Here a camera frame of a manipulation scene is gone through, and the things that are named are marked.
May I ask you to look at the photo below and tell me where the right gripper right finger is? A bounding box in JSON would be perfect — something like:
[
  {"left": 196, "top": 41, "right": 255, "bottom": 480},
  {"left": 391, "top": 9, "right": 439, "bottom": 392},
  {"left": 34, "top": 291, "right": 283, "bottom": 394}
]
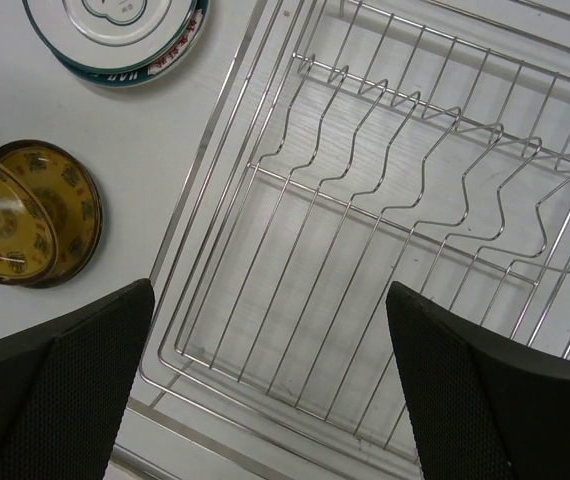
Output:
[{"left": 386, "top": 282, "right": 570, "bottom": 479}]

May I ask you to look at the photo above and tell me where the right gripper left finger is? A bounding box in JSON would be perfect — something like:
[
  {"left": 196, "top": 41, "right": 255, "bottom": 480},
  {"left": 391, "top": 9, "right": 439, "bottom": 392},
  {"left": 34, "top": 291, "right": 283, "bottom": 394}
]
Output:
[{"left": 0, "top": 279, "right": 155, "bottom": 479}]

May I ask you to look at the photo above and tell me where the yellow patterned plate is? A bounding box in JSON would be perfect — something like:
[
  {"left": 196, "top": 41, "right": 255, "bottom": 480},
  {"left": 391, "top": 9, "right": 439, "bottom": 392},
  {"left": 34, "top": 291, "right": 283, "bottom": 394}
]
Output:
[
  {"left": 0, "top": 139, "right": 103, "bottom": 289},
  {"left": 0, "top": 164, "right": 58, "bottom": 285}
]

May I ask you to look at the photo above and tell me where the dark blue rim plate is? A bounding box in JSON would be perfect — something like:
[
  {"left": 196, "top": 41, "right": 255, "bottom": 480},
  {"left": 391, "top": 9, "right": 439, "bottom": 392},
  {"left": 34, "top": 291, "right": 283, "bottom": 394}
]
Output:
[{"left": 55, "top": 0, "right": 210, "bottom": 89}]

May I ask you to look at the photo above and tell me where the white plate teal line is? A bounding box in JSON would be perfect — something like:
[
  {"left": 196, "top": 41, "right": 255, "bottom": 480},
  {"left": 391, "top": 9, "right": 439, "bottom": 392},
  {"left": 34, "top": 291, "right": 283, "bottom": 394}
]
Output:
[{"left": 23, "top": 0, "right": 196, "bottom": 73}]

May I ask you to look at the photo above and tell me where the aluminium table rail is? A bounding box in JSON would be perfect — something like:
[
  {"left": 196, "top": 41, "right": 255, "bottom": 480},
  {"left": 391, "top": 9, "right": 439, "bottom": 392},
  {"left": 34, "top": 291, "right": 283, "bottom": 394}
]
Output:
[{"left": 112, "top": 389, "right": 421, "bottom": 480}]

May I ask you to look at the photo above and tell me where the metal wire dish rack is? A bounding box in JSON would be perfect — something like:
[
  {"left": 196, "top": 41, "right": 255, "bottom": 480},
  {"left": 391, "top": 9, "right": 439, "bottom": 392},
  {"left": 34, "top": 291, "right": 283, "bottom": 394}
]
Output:
[{"left": 144, "top": 1, "right": 570, "bottom": 472}]

